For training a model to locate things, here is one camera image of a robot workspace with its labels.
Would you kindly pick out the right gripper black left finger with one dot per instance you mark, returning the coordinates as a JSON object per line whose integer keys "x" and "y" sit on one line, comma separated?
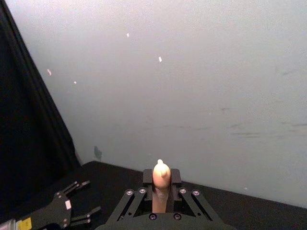
{"x": 134, "y": 201}

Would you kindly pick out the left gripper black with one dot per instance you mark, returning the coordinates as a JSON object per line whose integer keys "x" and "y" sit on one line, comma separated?
{"x": 57, "y": 210}

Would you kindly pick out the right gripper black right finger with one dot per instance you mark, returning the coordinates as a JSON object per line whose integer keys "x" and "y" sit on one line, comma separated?
{"x": 192, "y": 202}

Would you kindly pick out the small white plastic piece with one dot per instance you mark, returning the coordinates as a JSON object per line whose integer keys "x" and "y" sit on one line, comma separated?
{"x": 161, "y": 182}

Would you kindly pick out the black hanging cloth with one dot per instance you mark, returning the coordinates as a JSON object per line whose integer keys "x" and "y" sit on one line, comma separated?
{"x": 26, "y": 107}

